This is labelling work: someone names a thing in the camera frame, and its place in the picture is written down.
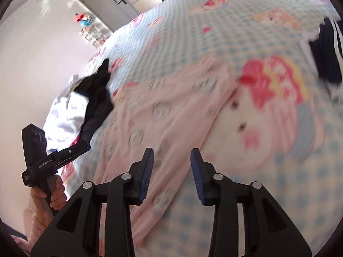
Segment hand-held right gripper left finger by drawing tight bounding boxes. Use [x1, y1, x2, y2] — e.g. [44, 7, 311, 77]
[31, 147, 155, 257]

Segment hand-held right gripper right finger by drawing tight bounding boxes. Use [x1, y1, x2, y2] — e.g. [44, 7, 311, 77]
[190, 148, 313, 257]

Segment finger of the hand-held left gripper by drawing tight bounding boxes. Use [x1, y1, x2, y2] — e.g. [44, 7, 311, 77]
[55, 142, 91, 164]
[56, 159, 73, 171]

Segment pink printed pajama pants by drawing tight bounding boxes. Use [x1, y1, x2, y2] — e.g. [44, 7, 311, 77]
[92, 56, 237, 250]

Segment person's left forearm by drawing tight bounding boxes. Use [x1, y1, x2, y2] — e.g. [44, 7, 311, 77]
[23, 207, 54, 255]

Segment person's left hand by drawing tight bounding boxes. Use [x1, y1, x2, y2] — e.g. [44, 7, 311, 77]
[30, 177, 67, 212]

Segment black garment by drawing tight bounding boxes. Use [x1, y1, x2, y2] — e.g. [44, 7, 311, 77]
[73, 58, 114, 143]

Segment blue checked printed blanket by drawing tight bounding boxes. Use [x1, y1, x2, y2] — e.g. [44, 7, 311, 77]
[57, 0, 343, 257]

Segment white shelf rack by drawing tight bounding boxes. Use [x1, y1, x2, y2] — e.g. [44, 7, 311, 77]
[79, 24, 113, 48]

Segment red blue plush toy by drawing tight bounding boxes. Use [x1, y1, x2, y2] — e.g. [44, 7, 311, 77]
[74, 12, 93, 27]

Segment grey wardrobe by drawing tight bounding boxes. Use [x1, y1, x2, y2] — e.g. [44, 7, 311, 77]
[75, 0, 140, 33]

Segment folded white garment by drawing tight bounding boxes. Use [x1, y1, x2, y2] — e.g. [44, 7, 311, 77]
[299, 39, 343, 100]

